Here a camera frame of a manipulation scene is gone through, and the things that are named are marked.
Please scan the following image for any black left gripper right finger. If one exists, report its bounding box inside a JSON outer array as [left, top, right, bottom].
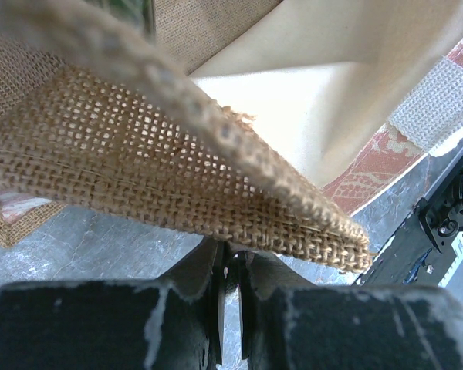
[[238, 251, 463, 369]]

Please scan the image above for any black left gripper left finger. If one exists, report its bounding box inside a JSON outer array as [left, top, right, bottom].
[[0, 242, 224, 369]]

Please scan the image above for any burlap canvas tote bag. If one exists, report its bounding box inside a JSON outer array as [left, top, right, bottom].
[[0, 1, 463, 272]]

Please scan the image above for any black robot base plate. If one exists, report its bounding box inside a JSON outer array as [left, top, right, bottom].
[[354, 144, 463, 288]]

